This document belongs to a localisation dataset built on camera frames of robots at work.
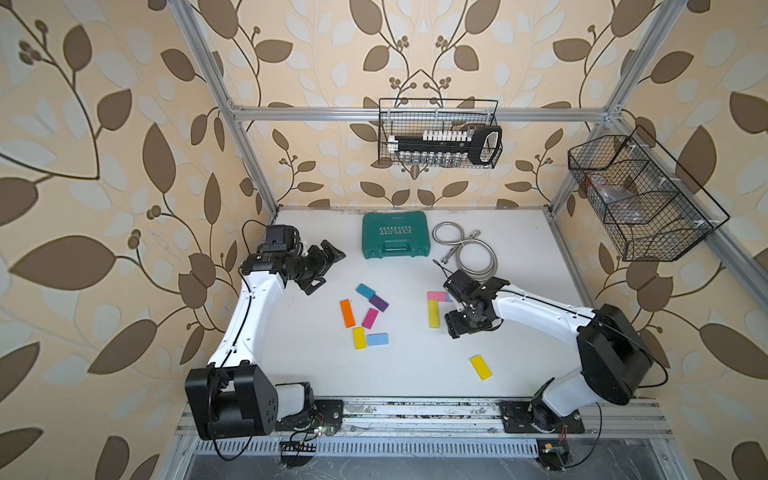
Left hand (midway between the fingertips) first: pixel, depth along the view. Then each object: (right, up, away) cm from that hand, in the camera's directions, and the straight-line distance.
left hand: (331, 261), depth 79 cm
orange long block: (+2, -17, +13) cm, 22 cm away
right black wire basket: (+81, +13, -7) cm, 82 cm away
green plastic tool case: (+17, +8, +28) cm, 34 cm away
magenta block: (+9, -19, +12) cm, 24 cm away
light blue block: (+12, -24, +9) cm, 28 cm away
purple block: (+12, -15, +15) cm, 24 cm away
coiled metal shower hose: (+46, 0, +27) cm, 53 cm away
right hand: (+36, -20, +7) cm, 42 cm away
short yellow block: (+41, -30, +4) cm, 51 cm away
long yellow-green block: (+29, -18, +13) cm, 37 cm away
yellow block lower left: (+6, -24, +9) cm, 26 cm away
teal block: (+7, -12, +19) cm, 24 cm away
